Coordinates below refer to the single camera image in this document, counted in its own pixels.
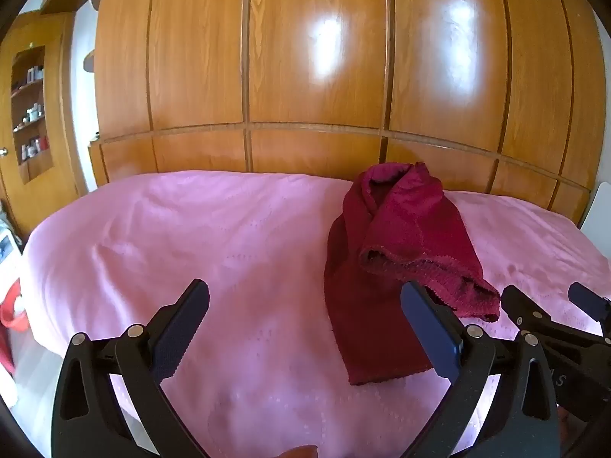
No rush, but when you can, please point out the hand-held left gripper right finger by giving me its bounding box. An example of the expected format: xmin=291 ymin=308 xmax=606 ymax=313
xmin=400 ymin=281 xmax=561 ymax=458

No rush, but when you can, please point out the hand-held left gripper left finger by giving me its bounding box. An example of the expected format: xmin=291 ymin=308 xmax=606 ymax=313
xmin=50 ymin=278 xmax=211 ymax=458

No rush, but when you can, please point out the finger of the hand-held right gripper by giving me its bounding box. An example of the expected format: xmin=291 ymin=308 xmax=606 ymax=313
xmin=501 ymin=285 xmax=611 ymax=363
xmin=568 ymin=282 xmax=611 ymax=335

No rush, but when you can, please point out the maroon knit garment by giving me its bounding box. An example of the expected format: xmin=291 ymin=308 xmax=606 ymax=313
xmin=323 ymin=162 xmax=501 ymax=386

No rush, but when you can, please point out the person's left hand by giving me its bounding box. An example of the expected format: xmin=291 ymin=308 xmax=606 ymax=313
xmin=273 ymin=445 xmax=319 ymax=458

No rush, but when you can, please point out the white board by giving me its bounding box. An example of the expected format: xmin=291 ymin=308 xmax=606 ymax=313
xmin=579 ymin=185 xmax=603 ymax=245

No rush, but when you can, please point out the pink bed blanket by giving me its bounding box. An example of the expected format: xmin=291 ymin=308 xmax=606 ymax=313
xmin=21 ymin=169 xmax=611 ymax=458

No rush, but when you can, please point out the red plastic basket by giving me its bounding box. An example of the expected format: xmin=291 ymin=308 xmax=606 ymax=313
xmin=0 ymin=281 xmax=30 ymax=373

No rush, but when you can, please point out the white appliance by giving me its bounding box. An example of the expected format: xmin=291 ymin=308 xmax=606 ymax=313
xmin=0 ymin=228 xmax=22 ymax=268

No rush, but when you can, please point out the wooden shelf cabinet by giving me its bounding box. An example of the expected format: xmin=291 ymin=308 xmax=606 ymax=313
xmin=0 ymin=12 xmax=89 ymax=249

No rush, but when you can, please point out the wooden wardrobe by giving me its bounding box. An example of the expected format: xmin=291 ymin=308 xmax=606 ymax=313
xmin=88 ymin=0 xmax=602 ymax=215

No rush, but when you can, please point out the group of small toiletry bottles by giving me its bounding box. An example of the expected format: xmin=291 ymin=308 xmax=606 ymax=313
xmin=12 ymin=64 xmax=51 ymax=163

